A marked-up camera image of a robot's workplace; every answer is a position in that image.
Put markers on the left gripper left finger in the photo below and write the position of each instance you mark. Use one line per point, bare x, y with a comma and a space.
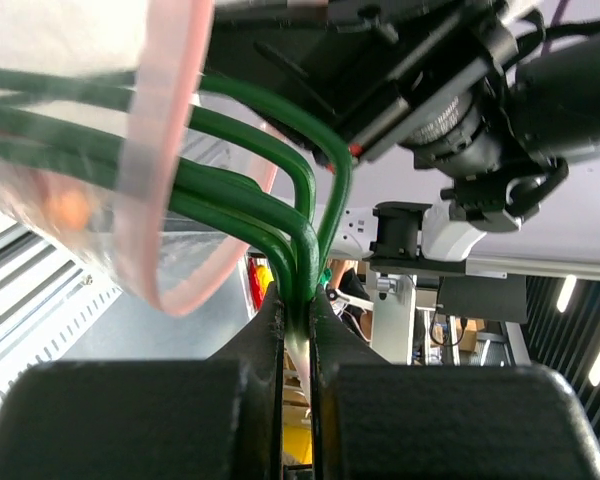
218, 418

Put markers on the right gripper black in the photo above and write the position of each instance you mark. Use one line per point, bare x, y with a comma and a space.
427, 76

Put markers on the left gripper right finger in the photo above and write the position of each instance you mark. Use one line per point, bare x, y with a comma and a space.
373, 419

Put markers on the green onion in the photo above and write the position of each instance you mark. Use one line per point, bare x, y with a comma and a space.
295, 245

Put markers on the clear zip top bag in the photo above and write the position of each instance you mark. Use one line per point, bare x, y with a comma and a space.
173, 263

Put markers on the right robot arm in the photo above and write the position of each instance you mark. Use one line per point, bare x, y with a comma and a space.
553, 102

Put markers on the aluminium mounting rail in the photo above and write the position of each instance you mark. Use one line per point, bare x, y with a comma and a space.
28, 265

